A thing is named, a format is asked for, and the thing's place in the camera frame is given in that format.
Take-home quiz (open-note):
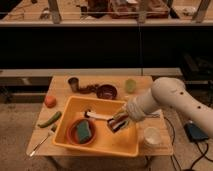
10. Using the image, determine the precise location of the blue grey cloth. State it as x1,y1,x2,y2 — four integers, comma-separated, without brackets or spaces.
146,113,160,118

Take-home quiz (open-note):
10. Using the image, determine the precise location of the green sponge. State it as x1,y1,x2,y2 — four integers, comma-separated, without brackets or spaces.
76,120,92,144

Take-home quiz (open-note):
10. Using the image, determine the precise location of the dark grape bunch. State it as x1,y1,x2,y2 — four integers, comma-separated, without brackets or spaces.
78,84,99,94

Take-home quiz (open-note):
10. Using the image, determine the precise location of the striped whiteboard eraser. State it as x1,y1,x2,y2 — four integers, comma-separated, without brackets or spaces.
107,116,129,133

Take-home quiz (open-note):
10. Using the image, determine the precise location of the green cucumber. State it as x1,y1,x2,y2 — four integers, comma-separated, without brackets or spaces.
37,111,62,128

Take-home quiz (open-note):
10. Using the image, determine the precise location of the metal cup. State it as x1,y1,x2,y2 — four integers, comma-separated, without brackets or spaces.
68,77,79,92

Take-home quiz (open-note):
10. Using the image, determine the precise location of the wooden table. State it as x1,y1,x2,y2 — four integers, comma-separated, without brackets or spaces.
26,76,173,157

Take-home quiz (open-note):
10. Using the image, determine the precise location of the black box with cable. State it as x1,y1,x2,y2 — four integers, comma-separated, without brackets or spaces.
184,123,209,142

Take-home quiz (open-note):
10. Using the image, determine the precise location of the yellow plastic tub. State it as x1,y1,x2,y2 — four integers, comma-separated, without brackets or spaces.
53,96,139,157

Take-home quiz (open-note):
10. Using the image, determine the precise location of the red bowl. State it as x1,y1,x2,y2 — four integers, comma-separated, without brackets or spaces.
66,118,96,145

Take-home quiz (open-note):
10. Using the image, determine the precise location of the green plastic cup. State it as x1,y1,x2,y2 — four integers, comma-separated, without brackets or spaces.
125,79,136,93

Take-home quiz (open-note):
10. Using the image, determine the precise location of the purple bowl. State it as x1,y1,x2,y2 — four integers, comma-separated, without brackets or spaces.
96,84,117,100

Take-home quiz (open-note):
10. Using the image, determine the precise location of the orange tomato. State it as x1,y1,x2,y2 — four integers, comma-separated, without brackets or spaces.
44,95,57,108

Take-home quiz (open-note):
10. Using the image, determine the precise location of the white handled brush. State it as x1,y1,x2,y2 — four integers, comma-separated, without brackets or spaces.
84,111,112,120

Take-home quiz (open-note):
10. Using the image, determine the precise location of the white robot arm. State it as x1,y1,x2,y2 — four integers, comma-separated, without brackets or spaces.
113,77,213,138

